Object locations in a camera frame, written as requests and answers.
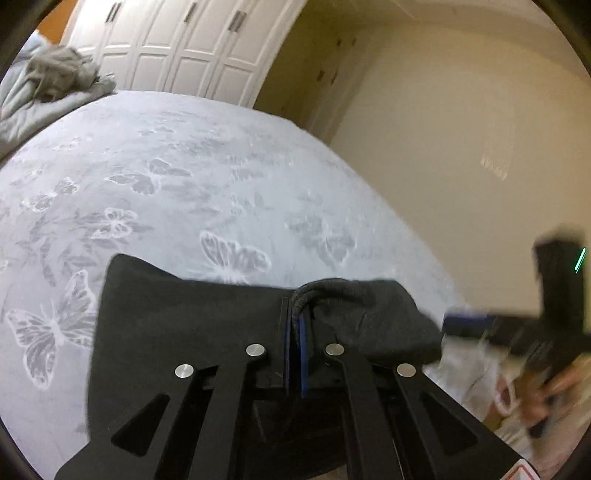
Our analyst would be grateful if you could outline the light grey blanket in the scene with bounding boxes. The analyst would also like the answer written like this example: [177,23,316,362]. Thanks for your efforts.
[0,34,117,154]

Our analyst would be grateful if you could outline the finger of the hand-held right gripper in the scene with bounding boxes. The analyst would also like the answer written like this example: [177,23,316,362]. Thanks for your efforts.
[442,311,505,339]

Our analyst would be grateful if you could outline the dark wooden door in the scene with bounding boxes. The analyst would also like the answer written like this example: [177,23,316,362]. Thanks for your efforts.
[277,28,362,137]

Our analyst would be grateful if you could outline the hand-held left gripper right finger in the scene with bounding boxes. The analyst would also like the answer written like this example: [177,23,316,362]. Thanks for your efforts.
[299,315,527,480]

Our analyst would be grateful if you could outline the dark grey pants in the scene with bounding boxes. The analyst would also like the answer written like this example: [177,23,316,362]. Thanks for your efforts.
[87,253,445,445]

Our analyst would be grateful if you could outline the grey crumpled garment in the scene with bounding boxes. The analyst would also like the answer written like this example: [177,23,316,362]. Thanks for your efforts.
[25,46,103,103]

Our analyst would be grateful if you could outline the person's right hand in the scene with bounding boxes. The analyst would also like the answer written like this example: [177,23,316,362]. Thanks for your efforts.
[521,359,589,431]

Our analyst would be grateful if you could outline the bed with butterfly sheet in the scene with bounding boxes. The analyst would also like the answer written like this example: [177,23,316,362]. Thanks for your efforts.
[0,90,468,468]

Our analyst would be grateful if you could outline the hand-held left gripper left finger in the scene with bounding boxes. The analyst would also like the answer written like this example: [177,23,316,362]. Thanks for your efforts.
[54,295,302,480]

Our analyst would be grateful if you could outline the white wardrobe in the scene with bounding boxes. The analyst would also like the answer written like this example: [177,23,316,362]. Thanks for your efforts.
[65,0,302,110]

